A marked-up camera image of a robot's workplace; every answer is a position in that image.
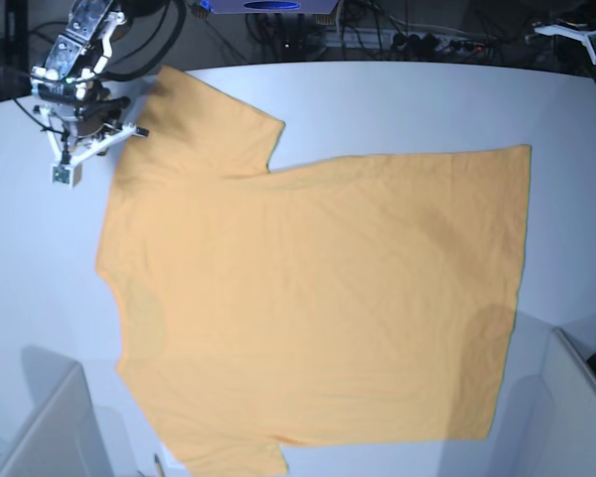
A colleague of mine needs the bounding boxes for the grey partition panel right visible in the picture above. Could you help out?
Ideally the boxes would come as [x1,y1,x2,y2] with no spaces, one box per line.
[487,329,596,476]

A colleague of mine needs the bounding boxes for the pencil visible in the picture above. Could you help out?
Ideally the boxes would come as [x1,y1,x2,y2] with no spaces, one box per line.
[154,454,165,477]

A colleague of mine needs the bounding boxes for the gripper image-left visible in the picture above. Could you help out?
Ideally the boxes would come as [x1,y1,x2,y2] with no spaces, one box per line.
[32,74,129,139]

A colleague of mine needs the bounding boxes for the grey partition panel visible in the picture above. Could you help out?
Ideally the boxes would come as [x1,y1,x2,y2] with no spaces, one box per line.
[0,362,114,476]
[487,329,596,476]

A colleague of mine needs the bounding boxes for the orange yellow T-shirt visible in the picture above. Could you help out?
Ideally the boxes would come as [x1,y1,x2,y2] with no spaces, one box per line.
[95,67,530,476]

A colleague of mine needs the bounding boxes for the grey partition panel left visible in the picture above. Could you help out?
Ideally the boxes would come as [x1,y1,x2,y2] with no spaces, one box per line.
[0,362,114,476]

